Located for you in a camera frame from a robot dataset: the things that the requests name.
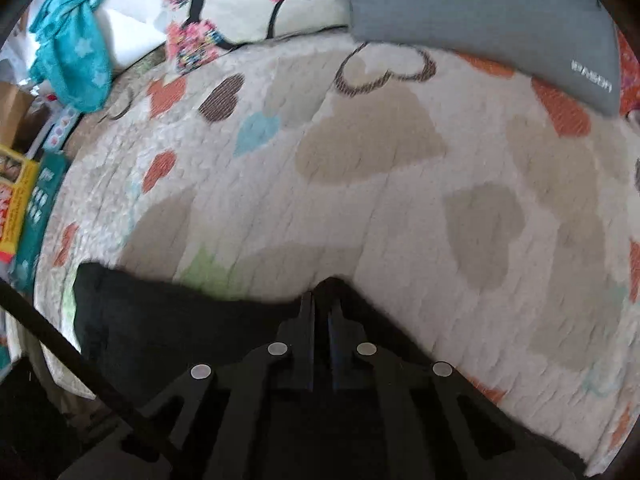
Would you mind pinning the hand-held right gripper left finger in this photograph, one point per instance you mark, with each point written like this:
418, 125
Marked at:
306, 340

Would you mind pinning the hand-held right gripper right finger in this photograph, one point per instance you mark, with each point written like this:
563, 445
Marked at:
336, 345

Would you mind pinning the black pants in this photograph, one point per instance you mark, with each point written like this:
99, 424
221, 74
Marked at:
165, 320

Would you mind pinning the heart print quilt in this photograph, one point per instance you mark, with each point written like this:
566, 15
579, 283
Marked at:
350, 185

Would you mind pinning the teal book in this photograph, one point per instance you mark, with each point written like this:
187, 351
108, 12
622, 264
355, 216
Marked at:
37, 210

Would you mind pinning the yellow box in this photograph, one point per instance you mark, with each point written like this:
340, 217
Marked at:
12, 200

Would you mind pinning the printed dancer figure pillow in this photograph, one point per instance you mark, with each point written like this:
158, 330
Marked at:
250, 0

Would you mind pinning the white pillow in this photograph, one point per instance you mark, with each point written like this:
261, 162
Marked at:
131, 30

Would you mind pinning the grey pillow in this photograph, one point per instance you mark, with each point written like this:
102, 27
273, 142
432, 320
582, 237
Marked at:
480, 15

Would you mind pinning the brown cardboard box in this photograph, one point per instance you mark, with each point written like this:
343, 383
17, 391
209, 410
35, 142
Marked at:
15, 110

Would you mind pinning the teal star print cloth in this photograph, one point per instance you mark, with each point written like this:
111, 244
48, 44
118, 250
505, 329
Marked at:
75, 35

